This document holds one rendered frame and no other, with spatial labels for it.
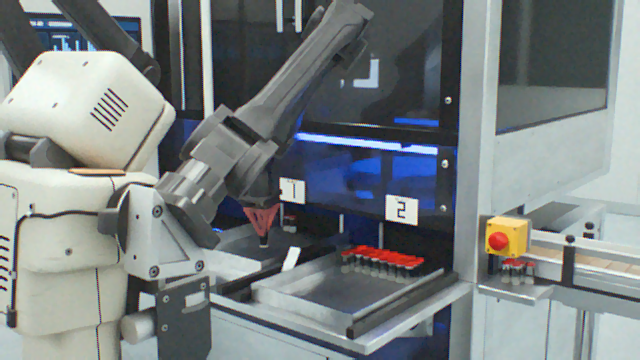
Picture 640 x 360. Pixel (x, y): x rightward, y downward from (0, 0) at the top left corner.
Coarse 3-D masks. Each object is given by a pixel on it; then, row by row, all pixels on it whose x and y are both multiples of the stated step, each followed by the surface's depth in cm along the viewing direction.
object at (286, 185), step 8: (280, 184) 177; (288, 184) 176; (296, 184) 174; (304, 184) 172; (288, 192) 176; (296, 192) 174; (304, 192) 173; (288, 200) 177; (296, 200) 175; (304, 200) 173
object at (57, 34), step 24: (24, 0) 161; (48, 0) 166; (120, 0) 183; (144, 0) 189; (48, 24) 166; (72, 24) 171; (120, 24) 183; (144, 24) 190; (48, 48) 167; (72, 48) 172; (144, 48) 191; (0, 72) 158; (0, 96) 159; (144, 168) 196
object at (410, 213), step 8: (392, 200) 155; (400, 200) 154; (408, 200) 153; (416, 200) 151; (392, 208) 156; (408, 208) 153; (416, 208) 152; (392, 216) 156; (408, 216) 153; (416, 216) 152; (416, 224) 152
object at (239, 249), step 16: (272, 224) 190; (224, 240) 176; (240, 240) 178; (256, 240) 178; (272, 240) 178; (288, 240) 178; (304, 240) 178; (320, 240) 166; (336, 240) 172; (208, 256) 161; (224, 256) 157; (240, 256) 153; (256, 256) 164; (272, 256) 164
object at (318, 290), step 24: (312, 264) 151; (336, 264) 158; (264, 288) 134; (288, 288) 142; (312, 288) 142; (336, 288) 142; (360, 288) 142; (384, 288) 142; (408, 288) 135; (312, 312) 126; (336, 312) 122; (360, 312) 122
